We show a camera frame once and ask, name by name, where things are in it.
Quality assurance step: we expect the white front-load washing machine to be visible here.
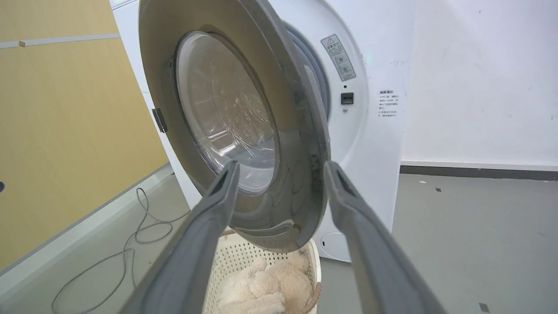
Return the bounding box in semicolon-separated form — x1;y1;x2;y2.
109;0;417;263

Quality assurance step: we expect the white cable duct strip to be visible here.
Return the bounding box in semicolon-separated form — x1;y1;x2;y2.
0;33;120;49

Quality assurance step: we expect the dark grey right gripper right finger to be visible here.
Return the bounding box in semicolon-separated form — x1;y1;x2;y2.
323;160;448;314

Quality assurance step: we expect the cream fluffy towel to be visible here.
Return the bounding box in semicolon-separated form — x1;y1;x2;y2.
218;249;313;314

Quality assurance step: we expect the grey power cable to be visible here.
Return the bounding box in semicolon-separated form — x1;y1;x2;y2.
51;187;191;314

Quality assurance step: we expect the white perforated laundry basket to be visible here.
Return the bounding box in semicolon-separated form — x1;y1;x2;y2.
202;230;322;314

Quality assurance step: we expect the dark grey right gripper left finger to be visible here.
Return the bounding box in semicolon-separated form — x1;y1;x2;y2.
121;160;241;314

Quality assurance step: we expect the grey round washing machine door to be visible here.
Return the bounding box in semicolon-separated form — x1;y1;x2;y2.
139;0;331;254

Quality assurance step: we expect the grey warning label sticker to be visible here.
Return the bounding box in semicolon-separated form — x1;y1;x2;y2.
320;34;357;82

